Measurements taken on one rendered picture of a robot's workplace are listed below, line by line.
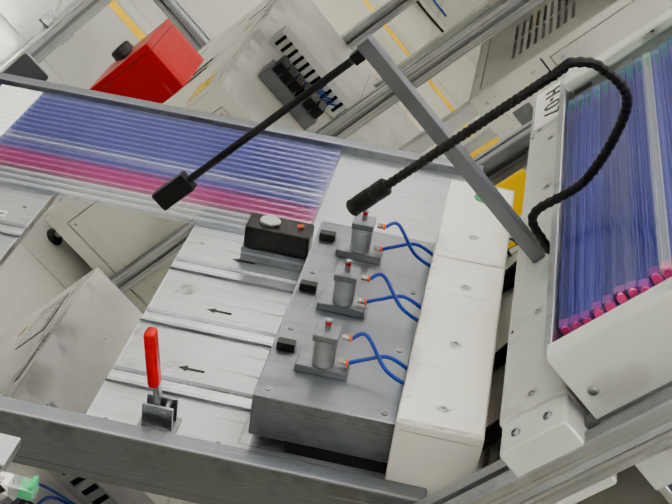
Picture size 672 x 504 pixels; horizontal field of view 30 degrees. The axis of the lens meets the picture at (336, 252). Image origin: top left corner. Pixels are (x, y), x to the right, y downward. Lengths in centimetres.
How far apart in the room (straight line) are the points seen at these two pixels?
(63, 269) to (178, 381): 169
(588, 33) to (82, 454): 153
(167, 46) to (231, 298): 84
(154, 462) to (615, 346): 44
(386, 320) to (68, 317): 68
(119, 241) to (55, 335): 105
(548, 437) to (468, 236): 43
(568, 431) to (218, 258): 57
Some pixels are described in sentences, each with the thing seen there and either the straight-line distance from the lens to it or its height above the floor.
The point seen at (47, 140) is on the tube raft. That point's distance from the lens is 168.
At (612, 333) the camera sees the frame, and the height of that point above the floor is 145.
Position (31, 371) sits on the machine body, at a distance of 175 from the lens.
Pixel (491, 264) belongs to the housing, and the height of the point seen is 127.
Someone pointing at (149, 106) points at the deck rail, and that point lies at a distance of 178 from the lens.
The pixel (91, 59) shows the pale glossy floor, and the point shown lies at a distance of 353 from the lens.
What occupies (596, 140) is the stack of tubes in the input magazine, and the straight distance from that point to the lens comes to 137.
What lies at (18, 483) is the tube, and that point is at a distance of 101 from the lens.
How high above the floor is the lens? 175
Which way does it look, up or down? 26 degrees down
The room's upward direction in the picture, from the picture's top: 57 degrees clockwise
